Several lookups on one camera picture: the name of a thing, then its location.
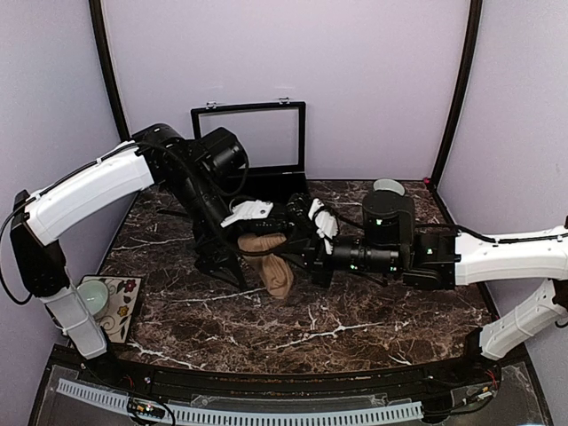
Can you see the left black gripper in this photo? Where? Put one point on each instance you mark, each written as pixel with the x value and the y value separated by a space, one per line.
pixel 209 260

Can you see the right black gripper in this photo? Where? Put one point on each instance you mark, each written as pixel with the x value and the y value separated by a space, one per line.
pixel 314 262

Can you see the tan brown sock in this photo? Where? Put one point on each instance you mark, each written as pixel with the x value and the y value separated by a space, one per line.
pixel 273 271

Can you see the black display case glass lid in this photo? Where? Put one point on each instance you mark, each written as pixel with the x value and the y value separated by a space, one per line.
pixel 274 136

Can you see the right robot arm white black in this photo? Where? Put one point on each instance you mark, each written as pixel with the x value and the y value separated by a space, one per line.
pixel 435 257

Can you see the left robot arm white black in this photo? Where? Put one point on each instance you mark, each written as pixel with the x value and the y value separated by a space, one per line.
pixel 191 169

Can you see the pale green bowl at back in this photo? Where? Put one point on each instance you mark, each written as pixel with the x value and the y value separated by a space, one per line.
pixel 391 185

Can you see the floral patterned mat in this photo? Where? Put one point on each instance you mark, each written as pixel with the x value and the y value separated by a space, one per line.
pixel 123 298

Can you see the pale green bowl on mat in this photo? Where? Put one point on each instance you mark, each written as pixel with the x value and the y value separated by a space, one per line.
pixel 95 295

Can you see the green circuit board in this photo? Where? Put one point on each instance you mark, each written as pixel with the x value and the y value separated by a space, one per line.
pixel 145 410

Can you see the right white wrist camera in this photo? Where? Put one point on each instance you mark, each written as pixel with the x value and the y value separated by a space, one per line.
pixel 313 218

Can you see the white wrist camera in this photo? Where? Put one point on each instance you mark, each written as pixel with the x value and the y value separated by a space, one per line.
pixel 313 218
pixel 248 210

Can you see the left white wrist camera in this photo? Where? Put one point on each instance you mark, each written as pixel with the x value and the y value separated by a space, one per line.
pixel 248 210

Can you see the black front rail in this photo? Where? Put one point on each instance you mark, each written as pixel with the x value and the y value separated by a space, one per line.
pixel 431 380

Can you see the white slotted cable duct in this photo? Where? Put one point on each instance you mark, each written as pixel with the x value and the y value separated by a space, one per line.
pixel 233 411

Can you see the left black frame post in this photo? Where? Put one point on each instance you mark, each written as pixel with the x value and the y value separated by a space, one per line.
pixel 107 70

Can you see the black frame post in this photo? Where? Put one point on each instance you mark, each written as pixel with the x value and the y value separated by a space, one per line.
pixel 107 70
pixel 460 89

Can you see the right black frame post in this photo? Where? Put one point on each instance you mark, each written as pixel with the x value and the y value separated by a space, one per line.
pixel 460 89

